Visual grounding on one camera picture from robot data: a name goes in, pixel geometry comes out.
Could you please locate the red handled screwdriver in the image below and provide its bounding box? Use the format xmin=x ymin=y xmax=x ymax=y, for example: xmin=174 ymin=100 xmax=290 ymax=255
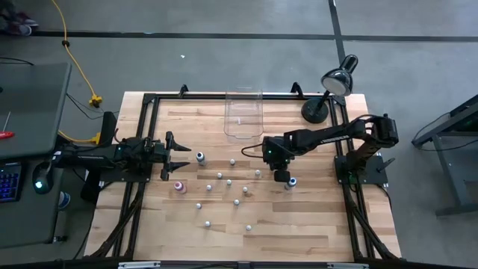
xmin=0 ymin=111 xmax=15 ymax=140

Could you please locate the black computer mouse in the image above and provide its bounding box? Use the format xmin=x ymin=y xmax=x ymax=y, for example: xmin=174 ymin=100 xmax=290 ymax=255
xmin=31 ymin=161 xmax=55 ymax=195

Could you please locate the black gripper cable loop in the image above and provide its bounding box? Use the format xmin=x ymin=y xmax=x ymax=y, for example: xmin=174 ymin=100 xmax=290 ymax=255
xmin=240 ymin=143 xmax=265 ymax=159

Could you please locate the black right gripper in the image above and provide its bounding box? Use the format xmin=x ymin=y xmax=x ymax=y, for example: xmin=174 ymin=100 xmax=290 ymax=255
xmin=261 ymin=134 xmax=297 ymax=184

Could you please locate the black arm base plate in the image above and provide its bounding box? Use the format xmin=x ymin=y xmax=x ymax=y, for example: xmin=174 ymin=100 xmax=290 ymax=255
xmin=334 ymin=154 xmax=396 ymax=187

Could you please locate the black aluminium table frame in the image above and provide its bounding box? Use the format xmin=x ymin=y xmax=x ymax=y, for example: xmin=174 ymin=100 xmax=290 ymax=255
xmin=84 ymin=84 xmax=403 ymax=262

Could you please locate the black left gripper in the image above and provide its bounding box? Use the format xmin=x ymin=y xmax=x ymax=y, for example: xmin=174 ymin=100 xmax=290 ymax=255
xmin=149 ymin=130 xmax=193 ymax=182

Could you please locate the grey desk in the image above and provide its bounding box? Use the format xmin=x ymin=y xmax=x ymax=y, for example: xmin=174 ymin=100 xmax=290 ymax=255
xmin=0 ymin=61 xmax=72 ymax=250

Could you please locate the person's shoe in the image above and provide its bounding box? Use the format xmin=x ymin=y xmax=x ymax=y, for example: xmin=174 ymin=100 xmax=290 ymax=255
xmin=0 ymin=10 xmax=40 ymax=37
xmin=58 ymin=191 xmax=71 ymax=211

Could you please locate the black side table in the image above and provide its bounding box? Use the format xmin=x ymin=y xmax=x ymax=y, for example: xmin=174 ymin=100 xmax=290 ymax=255
xmin=411 ymin=93 xmax=478 ymax=217

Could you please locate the yellow extension cord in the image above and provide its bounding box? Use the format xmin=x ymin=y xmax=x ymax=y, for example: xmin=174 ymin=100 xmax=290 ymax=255
xmin=58 ymin=129 xmax=102 ymax=146
xmin=50 ymin=0 xmax=104 ymax=109

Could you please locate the backlit computer keyboard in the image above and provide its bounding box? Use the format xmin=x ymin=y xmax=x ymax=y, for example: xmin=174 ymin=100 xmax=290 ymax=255
xmin=0 ymin=162 xmax=22 ymax=204

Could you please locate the silver metal bracket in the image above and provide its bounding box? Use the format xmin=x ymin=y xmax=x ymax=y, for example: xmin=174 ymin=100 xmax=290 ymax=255
xmin=118 ymin=261 xmax=161 ymax=269
xmin=327 ymin=262 xmax=370 ymax=269

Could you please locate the clear plastic bin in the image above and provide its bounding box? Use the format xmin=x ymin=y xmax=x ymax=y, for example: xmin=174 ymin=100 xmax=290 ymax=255
xmin=223 ymin=87 xmax=265 ymax=140

